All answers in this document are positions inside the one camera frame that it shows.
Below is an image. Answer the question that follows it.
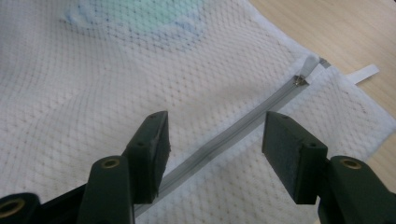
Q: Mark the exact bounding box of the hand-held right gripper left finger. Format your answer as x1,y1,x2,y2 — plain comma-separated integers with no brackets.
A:
120,110,172,205

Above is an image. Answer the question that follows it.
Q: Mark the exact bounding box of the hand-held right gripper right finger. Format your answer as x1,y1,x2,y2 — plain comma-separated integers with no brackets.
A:
262,110,329,205

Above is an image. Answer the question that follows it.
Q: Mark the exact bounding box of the white mesh laundry bag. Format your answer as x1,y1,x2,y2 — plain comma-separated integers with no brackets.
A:
0,0,396,224

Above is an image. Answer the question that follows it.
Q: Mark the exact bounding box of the mint green garment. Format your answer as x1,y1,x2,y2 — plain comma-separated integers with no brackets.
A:
64,0,208,52

